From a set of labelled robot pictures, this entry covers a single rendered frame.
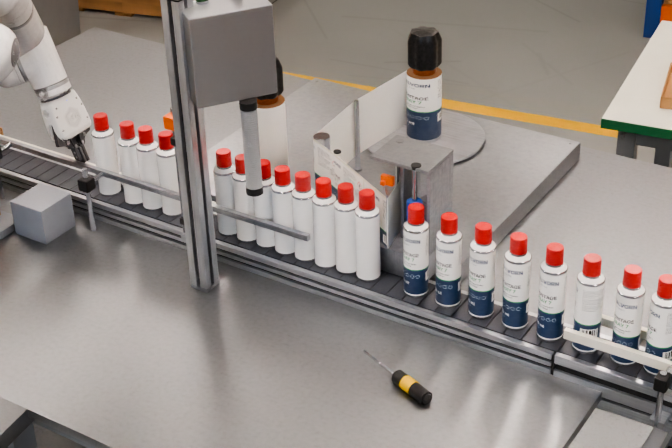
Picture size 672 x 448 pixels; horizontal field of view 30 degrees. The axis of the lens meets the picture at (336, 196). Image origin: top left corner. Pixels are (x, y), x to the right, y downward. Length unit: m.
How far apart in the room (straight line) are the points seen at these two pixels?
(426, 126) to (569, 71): 2.63
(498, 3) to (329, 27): 0.89
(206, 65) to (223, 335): 0.56
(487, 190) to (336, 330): 0.59
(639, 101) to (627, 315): 1.34
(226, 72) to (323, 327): 0.56
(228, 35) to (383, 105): 0.75
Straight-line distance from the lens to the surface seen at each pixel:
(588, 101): 5.45
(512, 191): 2.97
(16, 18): 2.74
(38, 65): 2.99
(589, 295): 2.39
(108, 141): 2.96
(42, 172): 3.18
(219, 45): 2.43
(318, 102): 3.40
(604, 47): 5.98
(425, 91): 3.09
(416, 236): 2.51
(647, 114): 3.56
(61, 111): 3.01
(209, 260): 2.72
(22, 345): 2.66
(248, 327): 2.62
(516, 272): 2.43
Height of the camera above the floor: 2.36
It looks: 30 degrees down
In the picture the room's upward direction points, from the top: 2 degrees counter-clockwise
